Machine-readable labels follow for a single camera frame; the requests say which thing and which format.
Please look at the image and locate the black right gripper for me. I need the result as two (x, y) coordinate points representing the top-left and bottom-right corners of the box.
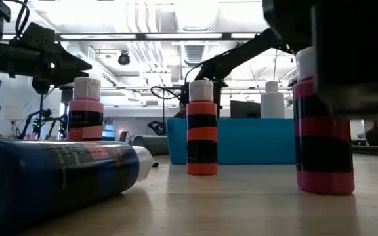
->
(180, 64), (224, 118)

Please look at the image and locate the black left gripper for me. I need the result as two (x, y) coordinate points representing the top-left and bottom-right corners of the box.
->
(11, 22), (93, 95)

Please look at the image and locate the large white paint bottle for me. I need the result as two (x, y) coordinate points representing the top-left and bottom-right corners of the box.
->
(260, 80), (286, 119)

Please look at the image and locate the magenta paint bottle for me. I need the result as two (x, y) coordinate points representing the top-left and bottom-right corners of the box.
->
(292, 45), (356, 197)

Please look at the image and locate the pink paint bottle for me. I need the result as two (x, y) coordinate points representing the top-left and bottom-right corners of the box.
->
(67, 77), (104, 142)

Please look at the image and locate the orange paint bottle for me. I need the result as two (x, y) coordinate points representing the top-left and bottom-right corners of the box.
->
(185, 80), (219, 176)

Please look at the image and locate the blue paint bottle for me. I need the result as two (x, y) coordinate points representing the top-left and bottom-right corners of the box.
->
(0, 139), (154, 236)

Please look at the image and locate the black monitor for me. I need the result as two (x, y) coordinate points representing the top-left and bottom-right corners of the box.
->
(230, 100), (261, 119)

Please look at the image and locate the black ceiling spotlight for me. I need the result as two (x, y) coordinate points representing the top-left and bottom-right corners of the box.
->
(117, 50), (131, 66)

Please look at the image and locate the black bar with light strips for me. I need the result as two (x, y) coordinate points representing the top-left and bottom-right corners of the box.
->
(1, 31), (264, 41)

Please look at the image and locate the teal plastic bin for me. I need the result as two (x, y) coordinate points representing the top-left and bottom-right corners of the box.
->
(166, 117), (297, 166)

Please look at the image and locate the grey cylinder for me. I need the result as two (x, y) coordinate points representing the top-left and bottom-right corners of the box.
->
(133, 134), (169, 156)

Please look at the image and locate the dark desk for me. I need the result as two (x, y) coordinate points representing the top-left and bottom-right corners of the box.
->
(351, 145), (378, 157)

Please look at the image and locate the white ceiling air duct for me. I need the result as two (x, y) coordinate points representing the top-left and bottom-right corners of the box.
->
(174, 0), (221, 71)

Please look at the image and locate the thin hanging cable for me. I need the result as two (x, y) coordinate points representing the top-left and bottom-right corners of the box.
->
(272, 49), (279, 82)

